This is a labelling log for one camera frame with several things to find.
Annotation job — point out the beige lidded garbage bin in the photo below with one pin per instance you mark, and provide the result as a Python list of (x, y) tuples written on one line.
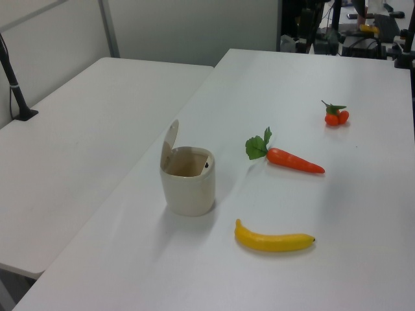
[(188, 194)]

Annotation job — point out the small yellow object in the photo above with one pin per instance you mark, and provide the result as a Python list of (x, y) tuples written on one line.
[(369, 28)]

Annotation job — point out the black tripod stand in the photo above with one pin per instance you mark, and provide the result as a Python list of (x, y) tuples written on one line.
[(405, 58)]

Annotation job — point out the grey partition frame post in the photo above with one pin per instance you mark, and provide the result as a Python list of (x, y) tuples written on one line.
[(108, 29)]

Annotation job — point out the orange toy tangerine cluster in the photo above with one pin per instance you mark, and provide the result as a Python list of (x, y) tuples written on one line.
[(330, 120)]

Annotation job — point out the white side table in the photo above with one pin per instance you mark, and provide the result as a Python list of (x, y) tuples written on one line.
[(81, 145)]

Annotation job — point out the black upright pole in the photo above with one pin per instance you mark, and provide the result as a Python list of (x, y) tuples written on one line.
[(336, 16)]

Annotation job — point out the yellow toy banana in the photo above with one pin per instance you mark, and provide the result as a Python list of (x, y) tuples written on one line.
[(272, 243)]

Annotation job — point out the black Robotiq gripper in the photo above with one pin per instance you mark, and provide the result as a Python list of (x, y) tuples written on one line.
[(313, 3)]

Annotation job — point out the black equipment box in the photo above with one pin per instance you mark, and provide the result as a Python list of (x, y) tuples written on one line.
[(363, 47)]

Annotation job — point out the black camera pole with base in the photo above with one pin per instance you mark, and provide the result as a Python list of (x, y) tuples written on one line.
[(17, 94)]

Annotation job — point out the orange toy carrot green leaves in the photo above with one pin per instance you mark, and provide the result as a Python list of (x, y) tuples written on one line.
[(291, 162)]

